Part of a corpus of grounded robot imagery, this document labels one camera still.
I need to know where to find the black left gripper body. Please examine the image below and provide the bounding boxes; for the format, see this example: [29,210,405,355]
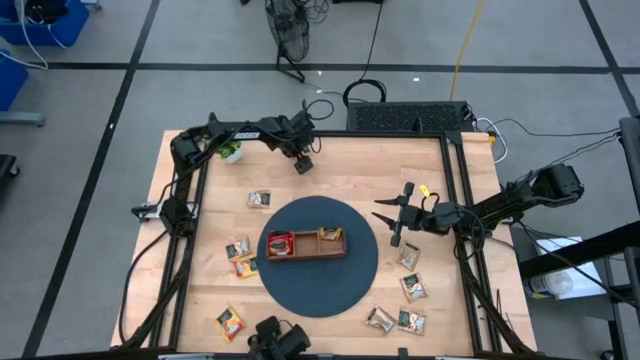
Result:
[272,112,321,176]

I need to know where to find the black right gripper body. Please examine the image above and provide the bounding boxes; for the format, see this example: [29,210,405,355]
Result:
[390,182,459,247]

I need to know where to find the beige tea packet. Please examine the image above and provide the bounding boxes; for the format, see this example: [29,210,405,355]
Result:
[396,241,421,272]
[246,189,272,210]
[224,237,251,261]
[399,272,429,304]
[365,305,398,335]

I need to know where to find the wooden three-compartment box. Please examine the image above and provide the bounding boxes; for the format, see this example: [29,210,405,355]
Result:
[265,226,348,263]

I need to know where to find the red strawberry tea packet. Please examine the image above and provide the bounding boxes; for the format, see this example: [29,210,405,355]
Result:
[267,231,296,258]

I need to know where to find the small green plant white pot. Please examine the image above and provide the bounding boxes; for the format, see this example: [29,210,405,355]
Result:
[215,141,245,165]

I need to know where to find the black perforated computer case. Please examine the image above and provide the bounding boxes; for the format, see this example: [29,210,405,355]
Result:
[346,101,474,134]

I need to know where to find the round dark blue woven placemat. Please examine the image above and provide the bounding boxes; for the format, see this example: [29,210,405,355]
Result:
[256,195,380,319]

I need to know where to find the scattered snack packets on table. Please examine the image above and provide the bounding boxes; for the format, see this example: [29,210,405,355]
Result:
[397,308,428,336]

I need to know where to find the black floor fan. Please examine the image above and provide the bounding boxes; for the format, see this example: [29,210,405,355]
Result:
[263,0,311,84]

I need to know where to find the white wipes canister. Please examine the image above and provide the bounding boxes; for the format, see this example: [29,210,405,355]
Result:
[523,269,575,300]

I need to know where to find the white cardboard box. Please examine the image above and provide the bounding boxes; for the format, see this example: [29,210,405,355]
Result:
[533,235,607,301]

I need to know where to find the blue plastic bin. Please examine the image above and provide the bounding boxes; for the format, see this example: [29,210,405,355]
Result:
[0,0,90,47]
[0,48,30,112]

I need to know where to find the grey metal stand foot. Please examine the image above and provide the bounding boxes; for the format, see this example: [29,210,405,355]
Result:
[0,110,47,127]

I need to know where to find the black wheeled object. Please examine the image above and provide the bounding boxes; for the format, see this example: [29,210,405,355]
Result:
[0,153,21,182]

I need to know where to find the coiled thick black cable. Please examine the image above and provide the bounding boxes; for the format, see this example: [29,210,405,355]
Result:
[342,78,389,108]

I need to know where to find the white looped cable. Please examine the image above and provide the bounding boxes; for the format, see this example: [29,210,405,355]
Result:
[474,117,509,165]

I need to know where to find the thin black floor cable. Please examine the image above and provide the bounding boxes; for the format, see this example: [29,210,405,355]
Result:
[487,117,624,139]
[358,0,385,81]

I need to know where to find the tangled black cables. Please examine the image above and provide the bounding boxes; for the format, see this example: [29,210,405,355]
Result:
[298,0,331,24]

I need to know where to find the black metal desk frame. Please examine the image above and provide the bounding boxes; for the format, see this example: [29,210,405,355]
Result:
[517,115,640,360]

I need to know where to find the black camera-like device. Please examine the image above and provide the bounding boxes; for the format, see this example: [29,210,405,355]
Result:
[247,314,312,360]

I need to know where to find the yellow cable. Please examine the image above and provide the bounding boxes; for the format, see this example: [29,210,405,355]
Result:
[449,0,486,101]

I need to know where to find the long black arm cable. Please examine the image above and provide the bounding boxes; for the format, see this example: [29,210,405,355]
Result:
[118,230,171,346]

